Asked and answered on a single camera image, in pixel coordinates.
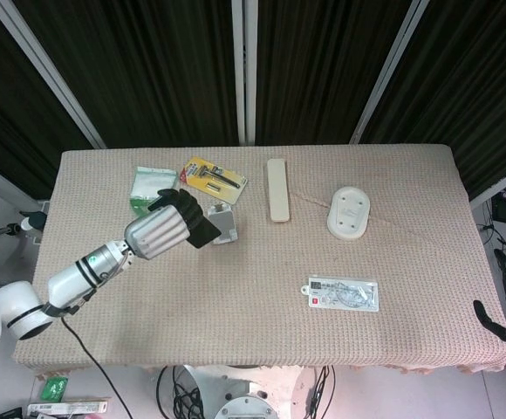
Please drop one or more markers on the beige long cutlery case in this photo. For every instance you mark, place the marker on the beige long cutlery case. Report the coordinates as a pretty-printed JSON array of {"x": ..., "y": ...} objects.
[{"x": 278, "y": 192}]

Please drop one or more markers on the white slanted frame pole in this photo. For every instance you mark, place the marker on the white slanted frame pole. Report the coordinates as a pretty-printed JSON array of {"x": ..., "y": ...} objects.
[
  {"x": 48, "y": 74},
  {"x": 388, "y": 74}
]

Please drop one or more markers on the white oval soap dish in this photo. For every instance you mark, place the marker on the white oval soap dish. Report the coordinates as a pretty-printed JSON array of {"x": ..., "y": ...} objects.
[{"x": 348, "y": 214}]

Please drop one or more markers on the white upright frame pole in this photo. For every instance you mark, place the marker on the white upright frame pole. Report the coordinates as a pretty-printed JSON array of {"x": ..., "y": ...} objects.
[{"x": 244, "y": 70}]

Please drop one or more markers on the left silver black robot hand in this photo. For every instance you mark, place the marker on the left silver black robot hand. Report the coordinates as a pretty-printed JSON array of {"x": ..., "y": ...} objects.
[{"x": 161, "y": 233}]

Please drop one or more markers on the green clear plastic bag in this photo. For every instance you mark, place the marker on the green clear plastic bag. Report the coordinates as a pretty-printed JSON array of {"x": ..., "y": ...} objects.
[{"x": 148, "y": 185}]

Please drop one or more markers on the small green packet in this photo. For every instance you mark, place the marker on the small green packet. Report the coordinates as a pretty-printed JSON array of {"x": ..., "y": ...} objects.
[{"x": 54, "y": 389}]

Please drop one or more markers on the long white flat box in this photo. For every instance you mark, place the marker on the long white flat box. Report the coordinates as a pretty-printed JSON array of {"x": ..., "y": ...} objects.
[{"x": 70, "y": 407}]

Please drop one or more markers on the yellow razor blister pack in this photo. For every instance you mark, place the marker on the yellow razor blister pack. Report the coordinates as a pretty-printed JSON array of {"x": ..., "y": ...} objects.
[{"x": 209, "y": 176}]

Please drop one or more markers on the clear ruler set pouch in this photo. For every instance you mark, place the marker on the clear ruler set pouch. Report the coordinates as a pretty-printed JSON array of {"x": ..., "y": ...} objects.
[{"x": 344, "y": 294}]

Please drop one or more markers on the black pleated curtain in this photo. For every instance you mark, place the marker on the black pleated curtain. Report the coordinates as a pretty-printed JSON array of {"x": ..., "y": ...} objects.
[{"x": 157, "y": 65}]

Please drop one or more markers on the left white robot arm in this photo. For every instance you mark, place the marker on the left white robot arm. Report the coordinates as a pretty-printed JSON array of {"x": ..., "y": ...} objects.
[{"x": 67, "y": 281}]

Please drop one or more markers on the beige waffle tablecloth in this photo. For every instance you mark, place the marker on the beige waffle tablecloth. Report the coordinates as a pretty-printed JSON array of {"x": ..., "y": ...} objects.
[{"x": 235, "y": 305}]

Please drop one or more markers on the white grey robot base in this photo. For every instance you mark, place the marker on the white grey robot base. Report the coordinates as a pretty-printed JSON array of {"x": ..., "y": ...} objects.
[{"x": 246, "y": 403}]

